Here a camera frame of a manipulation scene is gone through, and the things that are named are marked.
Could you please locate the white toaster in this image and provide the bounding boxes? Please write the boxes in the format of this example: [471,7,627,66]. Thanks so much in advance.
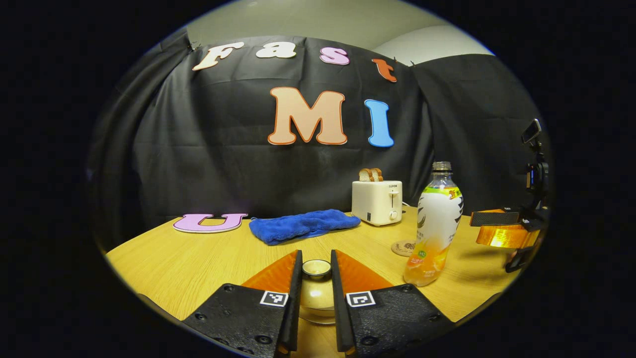
[352,180,403,227]

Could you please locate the clear water bottle white label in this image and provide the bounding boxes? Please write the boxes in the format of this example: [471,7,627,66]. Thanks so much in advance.
[403,161,464,287]

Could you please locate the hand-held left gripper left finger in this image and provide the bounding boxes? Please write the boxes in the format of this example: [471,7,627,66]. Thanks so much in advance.
[180,250,304,358]

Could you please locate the blue towel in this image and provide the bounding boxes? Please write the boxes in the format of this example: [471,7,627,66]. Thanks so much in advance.
[249,209,361,246]

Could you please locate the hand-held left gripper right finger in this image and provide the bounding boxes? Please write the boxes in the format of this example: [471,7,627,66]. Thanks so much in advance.
[330,250,456,358]

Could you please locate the black backdrop cloth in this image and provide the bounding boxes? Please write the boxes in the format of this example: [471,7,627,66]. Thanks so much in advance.
[87,35,552,249]

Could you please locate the cream ceramic teacup lid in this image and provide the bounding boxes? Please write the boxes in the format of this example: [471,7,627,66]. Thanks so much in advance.
[299,259,336,311]

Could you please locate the pink letter cutout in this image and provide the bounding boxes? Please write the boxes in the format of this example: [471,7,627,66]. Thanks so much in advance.
[173,213,248,234]

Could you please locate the cream ceramic teacup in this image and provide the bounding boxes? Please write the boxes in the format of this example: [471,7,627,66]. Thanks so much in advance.
[299,307,337,326]

